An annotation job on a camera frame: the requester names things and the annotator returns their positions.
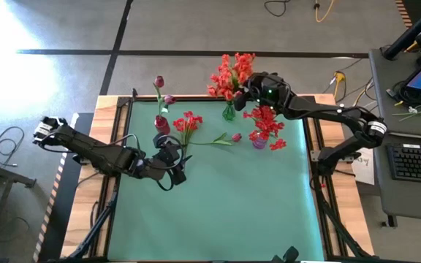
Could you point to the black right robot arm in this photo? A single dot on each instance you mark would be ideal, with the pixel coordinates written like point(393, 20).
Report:
point(324, 114)

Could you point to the grey keyboard tray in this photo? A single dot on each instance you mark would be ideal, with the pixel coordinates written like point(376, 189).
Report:
point(408, 201)

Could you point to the green glass vase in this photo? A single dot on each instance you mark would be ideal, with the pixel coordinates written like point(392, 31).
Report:
point(228, 114)

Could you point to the black floor mat striped edge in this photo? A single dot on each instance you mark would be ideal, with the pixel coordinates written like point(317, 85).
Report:
point(64, 219)

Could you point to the striped hazard tape strip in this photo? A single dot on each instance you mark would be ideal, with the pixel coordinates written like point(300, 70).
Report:
point(402, 11)

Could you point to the black bulky object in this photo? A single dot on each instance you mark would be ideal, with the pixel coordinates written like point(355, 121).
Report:
point(290, 255)

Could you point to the green table mat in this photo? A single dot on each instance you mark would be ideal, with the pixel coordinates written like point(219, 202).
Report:
point(232, 219)

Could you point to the red glass vase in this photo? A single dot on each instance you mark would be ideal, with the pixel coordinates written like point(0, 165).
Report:
point(162, 126)

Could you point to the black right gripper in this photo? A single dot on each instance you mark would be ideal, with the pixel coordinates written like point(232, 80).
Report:
point(269, 87)

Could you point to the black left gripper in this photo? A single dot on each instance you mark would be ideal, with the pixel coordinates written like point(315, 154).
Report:
point(163, 162)

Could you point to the dark red tulip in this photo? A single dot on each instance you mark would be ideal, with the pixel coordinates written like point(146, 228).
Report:
point(159, 81)

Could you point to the white paper sheet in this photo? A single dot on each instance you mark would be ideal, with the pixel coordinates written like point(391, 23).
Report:
point(365, 175)

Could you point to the grey monitor desk top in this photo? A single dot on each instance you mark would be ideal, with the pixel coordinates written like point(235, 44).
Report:
point(397, 117)

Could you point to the black aluminium table frame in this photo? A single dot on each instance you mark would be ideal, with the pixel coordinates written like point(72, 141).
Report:
point(196, 98)

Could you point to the spare green flower stems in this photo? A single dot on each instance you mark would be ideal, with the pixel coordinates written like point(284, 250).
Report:
point(415, 113)

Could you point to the orange artificial flower bunch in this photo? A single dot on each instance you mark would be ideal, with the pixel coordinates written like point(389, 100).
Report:
point(243, 64)
point(221, 78)

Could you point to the purple glass vase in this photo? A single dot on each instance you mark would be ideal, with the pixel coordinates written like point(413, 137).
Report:
point(258, 143)

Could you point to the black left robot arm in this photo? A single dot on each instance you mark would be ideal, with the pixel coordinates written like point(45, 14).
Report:
point(93, 151)

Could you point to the black metal stand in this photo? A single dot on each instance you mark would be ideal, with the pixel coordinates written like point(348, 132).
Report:
point(6, 175)

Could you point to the black monitor pole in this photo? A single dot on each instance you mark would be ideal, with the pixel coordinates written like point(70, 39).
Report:
point(408, 36)

